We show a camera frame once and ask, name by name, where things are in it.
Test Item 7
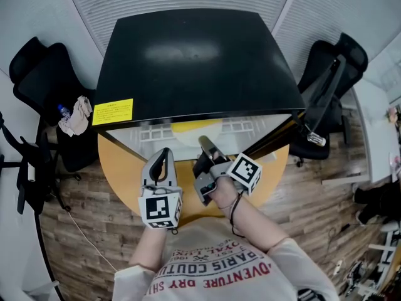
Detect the black office chair slim backrest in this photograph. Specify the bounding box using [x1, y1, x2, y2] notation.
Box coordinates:
[0, 110, 71, 215]

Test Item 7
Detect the person's left forearm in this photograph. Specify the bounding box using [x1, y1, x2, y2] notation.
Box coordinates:
[128, 227, 169, 273]

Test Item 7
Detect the round wooden pedestal table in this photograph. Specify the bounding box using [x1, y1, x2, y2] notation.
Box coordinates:
[97, 131, 291, 219]

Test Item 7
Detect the person's white printed shirt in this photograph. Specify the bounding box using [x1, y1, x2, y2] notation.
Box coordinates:
[112, 216, 341, 301]

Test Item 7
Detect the pink flower ornament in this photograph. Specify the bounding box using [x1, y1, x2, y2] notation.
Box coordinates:
[386, 105, 401, 122]

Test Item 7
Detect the yellow corn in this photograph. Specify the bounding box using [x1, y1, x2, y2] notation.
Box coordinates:
[171, 119, 224, 135]

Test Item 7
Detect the crumpled beige cloth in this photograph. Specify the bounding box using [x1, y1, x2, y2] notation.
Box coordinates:
[58, 95, 93, 137]

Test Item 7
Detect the white desk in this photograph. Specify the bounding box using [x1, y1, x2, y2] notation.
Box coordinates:
[321, 86, 401, 186]

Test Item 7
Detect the small blue-capped water bottle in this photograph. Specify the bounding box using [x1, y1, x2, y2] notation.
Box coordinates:
[56, 103, 73, 122]

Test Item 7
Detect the black wide office chair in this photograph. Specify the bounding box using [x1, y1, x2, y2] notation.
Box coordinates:
[288, 32, 369, 168]

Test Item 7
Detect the white metal rack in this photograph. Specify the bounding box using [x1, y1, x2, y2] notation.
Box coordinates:
[367, 220, 401, 301]

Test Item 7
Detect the black mini fridge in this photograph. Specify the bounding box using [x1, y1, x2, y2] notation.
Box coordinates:
[91, 8, 347, 164]

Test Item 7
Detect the white floor cable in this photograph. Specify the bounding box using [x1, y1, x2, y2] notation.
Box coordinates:
[66, 211, 118, 273]

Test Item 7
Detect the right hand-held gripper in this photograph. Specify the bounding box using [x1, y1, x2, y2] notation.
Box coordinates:
[192, 135, 263, 207]

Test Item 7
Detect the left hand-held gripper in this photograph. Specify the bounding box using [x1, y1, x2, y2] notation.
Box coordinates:
[138, 147, 184, 231]

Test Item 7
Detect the white round plate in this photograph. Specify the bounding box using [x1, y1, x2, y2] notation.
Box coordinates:
[175, 125, 222, 147]

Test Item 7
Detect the person's right forearm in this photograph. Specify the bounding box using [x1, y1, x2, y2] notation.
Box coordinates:
[221, 194, 289, 252]

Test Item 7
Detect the person's right hand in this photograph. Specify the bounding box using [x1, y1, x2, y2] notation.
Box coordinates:
[214, 177, 241, 210]

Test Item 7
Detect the small clear plastic bottle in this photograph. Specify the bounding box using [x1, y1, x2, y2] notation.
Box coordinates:
[306, 131, 327, 148]

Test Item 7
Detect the black hair tie wristband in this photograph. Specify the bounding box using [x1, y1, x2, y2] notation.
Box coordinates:
[229, 192, 246, 239]

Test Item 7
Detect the black mesh office chair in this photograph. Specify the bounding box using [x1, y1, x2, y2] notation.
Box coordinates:
[9, 36, 98, 182]

